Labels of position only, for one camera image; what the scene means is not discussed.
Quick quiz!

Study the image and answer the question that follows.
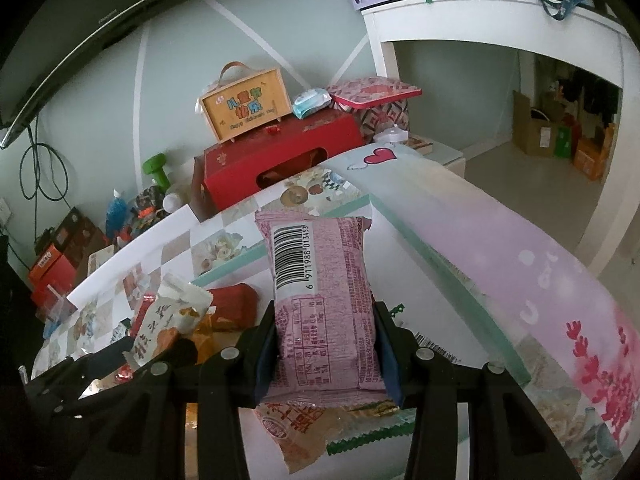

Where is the black cable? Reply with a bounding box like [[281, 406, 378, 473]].
[[20, 117, 76, 256]]

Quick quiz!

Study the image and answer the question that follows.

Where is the red white-striped snack packet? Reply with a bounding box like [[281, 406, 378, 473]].
[[202, 282, 260, 333]]

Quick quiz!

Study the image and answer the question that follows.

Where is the white round device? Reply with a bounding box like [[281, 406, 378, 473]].
[[382, 125, 411, 147]]

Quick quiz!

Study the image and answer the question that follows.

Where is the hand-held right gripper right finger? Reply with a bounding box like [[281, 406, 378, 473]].
[[372, 301, 573, 480]]

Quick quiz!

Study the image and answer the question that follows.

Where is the clear plastic box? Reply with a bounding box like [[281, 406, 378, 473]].
[[37, 285, 76, 333]]

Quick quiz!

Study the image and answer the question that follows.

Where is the pale pink snack packet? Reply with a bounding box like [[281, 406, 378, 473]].
[[252, 400, 351, 476]]

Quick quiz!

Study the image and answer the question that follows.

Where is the green dumbbell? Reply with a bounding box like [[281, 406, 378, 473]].
[[142, 152, 176, 192]]

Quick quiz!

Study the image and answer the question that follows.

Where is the red patterned tin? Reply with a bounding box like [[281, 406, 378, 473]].
[[327, 76, 422, 110]]

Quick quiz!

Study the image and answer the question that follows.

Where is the yellow snack packet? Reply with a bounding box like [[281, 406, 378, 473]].
[[187, 310, 226, 366]]

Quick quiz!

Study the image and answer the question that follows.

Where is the brown cardboard carton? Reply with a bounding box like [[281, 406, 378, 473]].
[[512, 90, 571, 158]]

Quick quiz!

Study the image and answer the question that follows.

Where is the blue bottle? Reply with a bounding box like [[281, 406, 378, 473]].
[[105, 189, 128, 241]]

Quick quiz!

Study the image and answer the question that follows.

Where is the white snack packet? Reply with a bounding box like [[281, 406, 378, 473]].
[[122, 272, 214, 368]]

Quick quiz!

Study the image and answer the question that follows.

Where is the green rice cracker packet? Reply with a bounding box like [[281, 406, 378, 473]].
[[325, 402, 418, 456]]

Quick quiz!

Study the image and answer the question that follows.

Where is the brown cardboard box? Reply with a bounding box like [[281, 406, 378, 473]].
[[50, 206, 108, 273]]

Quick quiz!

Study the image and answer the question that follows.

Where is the large red gift box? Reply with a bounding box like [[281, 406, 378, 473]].
[[194, 110, 365, 221]]

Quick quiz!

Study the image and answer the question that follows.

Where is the white desk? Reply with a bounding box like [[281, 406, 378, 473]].
[[361, 0, 636, 281]]

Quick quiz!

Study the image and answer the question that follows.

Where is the orange carton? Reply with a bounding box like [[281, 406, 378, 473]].
[[572, 122, 617, 182]]

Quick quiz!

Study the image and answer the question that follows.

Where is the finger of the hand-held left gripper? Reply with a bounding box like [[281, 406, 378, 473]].
[[150, 337, 199, 368], [30, 350, 133, 401]]

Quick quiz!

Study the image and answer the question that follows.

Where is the wet wipes pack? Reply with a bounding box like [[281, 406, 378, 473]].
[[291, 89, 332, 121]]

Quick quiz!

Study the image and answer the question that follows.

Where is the patterned square box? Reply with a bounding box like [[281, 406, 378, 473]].
[[355, 97, 412, 143]]

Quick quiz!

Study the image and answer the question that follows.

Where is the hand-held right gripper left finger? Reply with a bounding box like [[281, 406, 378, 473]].
[[107, 301, 279, 480]]

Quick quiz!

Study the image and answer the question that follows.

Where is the tan gift box with handle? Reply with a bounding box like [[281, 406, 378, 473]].
[[194, 61, 293, 143]]

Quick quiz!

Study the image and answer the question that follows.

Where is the orange box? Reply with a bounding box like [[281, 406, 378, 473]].
[[27, 242, 66, 286]]

